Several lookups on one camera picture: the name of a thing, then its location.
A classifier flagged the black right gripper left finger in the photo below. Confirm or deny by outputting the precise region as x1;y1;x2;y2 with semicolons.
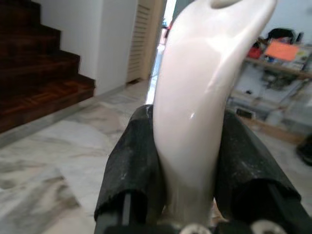
94;104;169;234

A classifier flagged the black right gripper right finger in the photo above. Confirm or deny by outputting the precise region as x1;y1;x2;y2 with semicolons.
214;110;312;234

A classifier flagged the beige long-handled dustpan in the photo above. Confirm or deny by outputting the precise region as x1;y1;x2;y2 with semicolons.
152;0;279;228

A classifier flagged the cluttered wooden shelf unit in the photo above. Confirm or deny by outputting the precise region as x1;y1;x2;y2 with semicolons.
228;36;312;145

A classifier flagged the beige louvered door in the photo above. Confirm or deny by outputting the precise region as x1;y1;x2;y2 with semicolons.
126;0;164;85

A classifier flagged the orange paper sheet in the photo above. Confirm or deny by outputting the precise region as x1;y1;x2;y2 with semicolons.
264;39;300;61

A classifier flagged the dark wooden staircase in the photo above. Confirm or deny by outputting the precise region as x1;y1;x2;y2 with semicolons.
0;0;96;134

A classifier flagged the black bag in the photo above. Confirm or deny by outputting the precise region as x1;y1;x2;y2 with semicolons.
266;27;297;44

